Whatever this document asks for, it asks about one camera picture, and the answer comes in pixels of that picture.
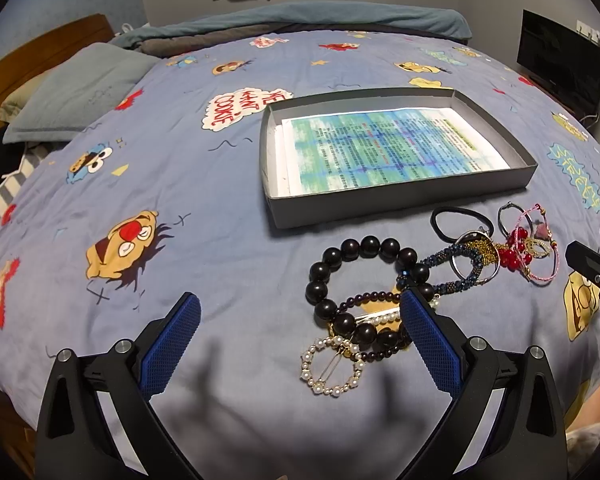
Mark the grey blue pillow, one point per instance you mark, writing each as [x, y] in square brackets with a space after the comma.
[80, 90]

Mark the blue cartoon printed blanket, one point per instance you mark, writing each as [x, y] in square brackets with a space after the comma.
[205, 185]

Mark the black white striped cloth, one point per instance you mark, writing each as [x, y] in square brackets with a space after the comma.
[0, 170]

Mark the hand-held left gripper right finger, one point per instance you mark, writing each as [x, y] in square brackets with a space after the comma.
[432, 342]

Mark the yellowish pillow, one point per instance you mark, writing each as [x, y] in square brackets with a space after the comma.
[17, 102]

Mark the gold pearl hairpin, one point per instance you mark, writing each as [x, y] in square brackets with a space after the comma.
[380, 317]

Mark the blue green printed paper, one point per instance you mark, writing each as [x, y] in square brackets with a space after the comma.
[380, 150]

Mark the round gold hair clip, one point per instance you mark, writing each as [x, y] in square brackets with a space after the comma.
[307, 360]

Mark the wooden headboard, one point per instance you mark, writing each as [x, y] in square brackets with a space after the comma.
[30, 50]

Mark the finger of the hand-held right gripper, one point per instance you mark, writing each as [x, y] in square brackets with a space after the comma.
[587, 260]

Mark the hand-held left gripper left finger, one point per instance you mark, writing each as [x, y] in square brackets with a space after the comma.
[172, 345]

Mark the white wall hook rack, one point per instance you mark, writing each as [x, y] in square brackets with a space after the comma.
[597, 37]

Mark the teal folded blanket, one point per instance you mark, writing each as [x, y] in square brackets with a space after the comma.
[305, 17]

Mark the grey folded blanket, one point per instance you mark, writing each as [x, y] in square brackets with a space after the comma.
[190, 45]

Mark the grey cardboard box tray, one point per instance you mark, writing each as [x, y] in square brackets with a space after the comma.
[380, 205]

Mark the black monitor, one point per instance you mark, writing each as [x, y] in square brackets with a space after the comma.
[560, 60]

